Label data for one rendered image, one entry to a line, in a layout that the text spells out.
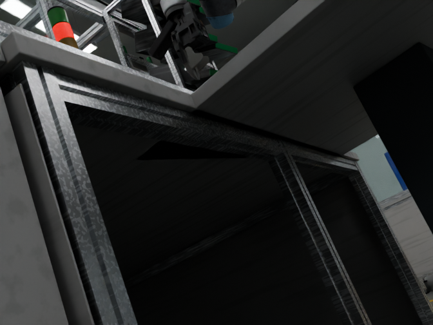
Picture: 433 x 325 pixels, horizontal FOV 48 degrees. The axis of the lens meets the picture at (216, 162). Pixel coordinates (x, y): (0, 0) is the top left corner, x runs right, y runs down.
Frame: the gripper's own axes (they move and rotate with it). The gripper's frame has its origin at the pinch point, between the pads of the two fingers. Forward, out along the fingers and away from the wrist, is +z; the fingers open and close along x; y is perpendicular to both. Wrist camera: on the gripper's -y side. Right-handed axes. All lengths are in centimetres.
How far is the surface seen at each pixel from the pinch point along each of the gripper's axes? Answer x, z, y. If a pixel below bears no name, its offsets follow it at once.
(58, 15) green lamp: -20.3, -26.5, -22.3
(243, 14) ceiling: 730, -405, -171
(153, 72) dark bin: 24.0, -20.7, -24.3
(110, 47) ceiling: 561, -398, -377
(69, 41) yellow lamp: -20.5, -17.6, -21.4
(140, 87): -57, 24, 16
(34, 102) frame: -77, 29, 15
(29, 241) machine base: -83, 45, 15
